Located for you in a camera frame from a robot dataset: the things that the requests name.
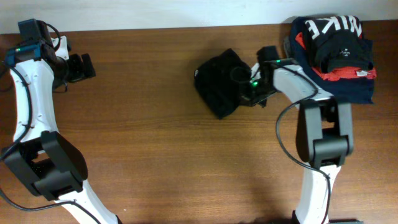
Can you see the black folded printed shirt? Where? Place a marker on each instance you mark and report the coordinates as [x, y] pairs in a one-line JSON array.
[[337, 42]]

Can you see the red folded garment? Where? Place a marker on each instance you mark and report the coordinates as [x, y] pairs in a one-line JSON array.
[[345, 73]]

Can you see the black t-shirt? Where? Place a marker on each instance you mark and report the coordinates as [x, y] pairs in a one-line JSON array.
[[218, 79]]

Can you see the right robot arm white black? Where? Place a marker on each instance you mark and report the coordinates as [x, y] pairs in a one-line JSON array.
[[324, 136]]

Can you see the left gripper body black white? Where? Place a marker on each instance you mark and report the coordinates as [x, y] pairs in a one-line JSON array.
[[62, 70]]

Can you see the grey folded garment bottom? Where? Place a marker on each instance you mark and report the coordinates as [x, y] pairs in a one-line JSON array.
[[288, 47]]

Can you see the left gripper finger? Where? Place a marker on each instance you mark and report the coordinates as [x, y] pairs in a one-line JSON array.
[[89, 71], [75, 67]]

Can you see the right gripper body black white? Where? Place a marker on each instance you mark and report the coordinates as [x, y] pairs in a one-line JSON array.
[[256, 91]]

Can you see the navy folded garment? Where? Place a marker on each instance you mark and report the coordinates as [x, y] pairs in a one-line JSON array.
[[358, 90]]

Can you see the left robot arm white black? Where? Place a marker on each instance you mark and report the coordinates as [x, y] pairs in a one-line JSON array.
[[40, 157]]

